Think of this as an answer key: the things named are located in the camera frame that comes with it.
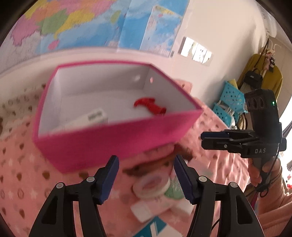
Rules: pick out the colourful wall map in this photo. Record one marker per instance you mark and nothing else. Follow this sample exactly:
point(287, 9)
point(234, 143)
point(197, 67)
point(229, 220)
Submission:
point(68, 20)

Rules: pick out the pink printed blanket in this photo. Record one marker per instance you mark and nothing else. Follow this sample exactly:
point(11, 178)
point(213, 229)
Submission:
point(22, 182)

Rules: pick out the blue and white box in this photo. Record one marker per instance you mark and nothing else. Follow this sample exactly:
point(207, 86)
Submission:
point(155, 227)

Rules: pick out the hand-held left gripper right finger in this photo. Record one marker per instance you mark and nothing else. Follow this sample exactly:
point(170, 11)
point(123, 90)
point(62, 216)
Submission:
point(182, 180)

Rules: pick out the black handbag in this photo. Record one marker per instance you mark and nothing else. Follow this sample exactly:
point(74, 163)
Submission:
point(252, 78)

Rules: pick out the wall photo strip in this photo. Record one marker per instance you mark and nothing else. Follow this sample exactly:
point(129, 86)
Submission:
point(196, 50)

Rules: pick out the pink tube with white cap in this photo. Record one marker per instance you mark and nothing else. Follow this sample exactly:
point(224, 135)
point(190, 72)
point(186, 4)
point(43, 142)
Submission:
point(142, 212)

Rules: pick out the pink printed pillow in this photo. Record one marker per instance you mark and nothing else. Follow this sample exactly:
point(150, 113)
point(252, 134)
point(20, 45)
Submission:
point(186, 86)

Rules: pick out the pink cardboard box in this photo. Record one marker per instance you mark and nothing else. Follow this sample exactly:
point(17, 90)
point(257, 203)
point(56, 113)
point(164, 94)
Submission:
point(114, 136)

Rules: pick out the green and white tube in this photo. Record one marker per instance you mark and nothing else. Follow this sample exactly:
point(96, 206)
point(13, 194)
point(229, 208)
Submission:
point(173, 191)

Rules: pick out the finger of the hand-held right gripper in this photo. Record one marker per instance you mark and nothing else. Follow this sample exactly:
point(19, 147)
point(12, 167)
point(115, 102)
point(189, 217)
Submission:
point(212, 144)
point(214, 135)

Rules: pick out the blue perforated basket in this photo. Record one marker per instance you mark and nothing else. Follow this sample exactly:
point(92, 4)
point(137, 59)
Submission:
point(233, 95)
point(224, 114)

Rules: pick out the red plastic toy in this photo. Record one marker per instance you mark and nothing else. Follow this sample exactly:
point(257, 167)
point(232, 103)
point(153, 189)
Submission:
point(148, 104)

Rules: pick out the yellow coat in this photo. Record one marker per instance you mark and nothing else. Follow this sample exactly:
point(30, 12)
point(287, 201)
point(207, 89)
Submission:
point(275, 79)

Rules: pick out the person's right forearm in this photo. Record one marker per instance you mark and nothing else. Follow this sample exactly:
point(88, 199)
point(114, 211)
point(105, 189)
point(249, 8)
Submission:
point(278, 209)

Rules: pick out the light blue wall poster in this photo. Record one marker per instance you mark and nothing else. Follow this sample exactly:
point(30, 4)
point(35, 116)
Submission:
point(162, 29)

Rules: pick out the pink bed headboard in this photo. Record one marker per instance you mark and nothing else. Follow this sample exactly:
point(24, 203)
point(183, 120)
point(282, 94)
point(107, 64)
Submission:
point(29, 68)

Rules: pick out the small white box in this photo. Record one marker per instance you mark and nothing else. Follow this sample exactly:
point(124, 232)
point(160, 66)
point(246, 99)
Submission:
point(91, 118)

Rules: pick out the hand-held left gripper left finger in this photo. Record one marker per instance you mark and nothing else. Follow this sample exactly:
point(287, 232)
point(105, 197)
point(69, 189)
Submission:
point(109, 180)

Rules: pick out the person's right hand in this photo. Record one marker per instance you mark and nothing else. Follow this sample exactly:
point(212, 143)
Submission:
point(255, 173)

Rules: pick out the white tape roll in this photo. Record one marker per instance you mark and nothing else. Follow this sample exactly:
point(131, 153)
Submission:
point(139, 189)

